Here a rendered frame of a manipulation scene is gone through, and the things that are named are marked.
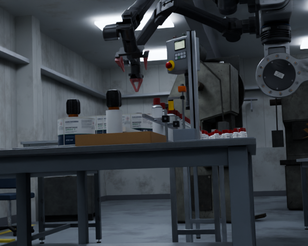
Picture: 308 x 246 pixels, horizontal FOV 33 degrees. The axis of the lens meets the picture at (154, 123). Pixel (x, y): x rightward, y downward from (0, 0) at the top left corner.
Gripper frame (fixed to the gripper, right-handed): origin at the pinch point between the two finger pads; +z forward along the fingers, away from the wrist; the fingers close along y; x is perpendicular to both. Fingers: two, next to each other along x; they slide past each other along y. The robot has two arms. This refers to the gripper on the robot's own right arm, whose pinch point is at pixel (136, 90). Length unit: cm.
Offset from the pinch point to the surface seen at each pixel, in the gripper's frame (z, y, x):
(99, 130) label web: 20.6, -5.9, -24.6
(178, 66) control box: -12.1, -3.1, 23.8
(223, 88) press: -49, -394, 17
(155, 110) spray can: 16.0, 40.2, 18.9
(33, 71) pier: -107, -459, -277
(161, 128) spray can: 25, 40, 21
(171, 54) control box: -20.0, -5.9, 19.7
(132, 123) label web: 18.1, -7.3, -5.1
